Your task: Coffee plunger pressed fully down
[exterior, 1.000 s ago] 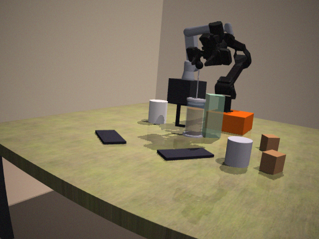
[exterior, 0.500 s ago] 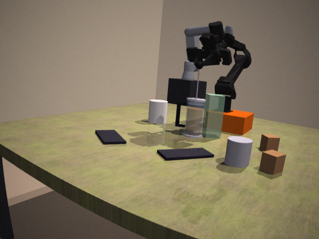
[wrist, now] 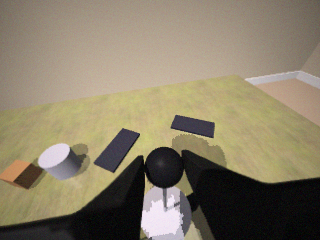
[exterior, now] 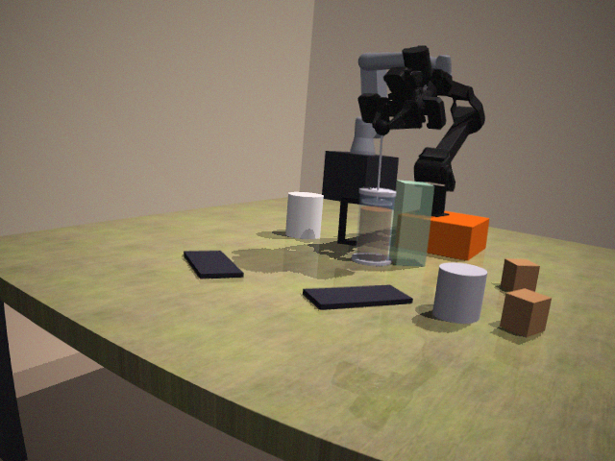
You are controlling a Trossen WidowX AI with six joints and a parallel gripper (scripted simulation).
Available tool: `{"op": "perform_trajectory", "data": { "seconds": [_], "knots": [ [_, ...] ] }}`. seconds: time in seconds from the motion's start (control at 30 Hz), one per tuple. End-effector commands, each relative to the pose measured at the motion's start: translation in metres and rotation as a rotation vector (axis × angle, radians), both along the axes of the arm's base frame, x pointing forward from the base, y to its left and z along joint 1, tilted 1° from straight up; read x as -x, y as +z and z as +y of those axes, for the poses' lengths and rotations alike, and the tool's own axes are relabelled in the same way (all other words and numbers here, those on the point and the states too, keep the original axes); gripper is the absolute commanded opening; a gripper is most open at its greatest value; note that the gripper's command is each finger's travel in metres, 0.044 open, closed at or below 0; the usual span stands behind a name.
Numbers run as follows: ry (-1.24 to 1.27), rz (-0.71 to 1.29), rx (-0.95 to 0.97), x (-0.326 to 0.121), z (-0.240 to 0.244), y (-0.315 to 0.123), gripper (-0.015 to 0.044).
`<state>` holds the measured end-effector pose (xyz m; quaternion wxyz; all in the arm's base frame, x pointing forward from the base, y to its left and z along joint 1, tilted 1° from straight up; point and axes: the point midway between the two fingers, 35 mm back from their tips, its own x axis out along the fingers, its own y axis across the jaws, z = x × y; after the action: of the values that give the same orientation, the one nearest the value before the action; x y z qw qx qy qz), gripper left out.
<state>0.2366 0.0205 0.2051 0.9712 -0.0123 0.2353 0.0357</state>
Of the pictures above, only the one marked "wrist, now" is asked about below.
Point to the brown cube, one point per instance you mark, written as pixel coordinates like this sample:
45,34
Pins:
21,174

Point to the grey cylinder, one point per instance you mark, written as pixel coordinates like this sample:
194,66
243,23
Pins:
60,161

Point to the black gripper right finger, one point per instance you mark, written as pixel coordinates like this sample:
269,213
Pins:
237,207

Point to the glass french press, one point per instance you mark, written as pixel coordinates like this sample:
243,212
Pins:
167,212

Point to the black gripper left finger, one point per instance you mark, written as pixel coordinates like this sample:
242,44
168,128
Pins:
114,214

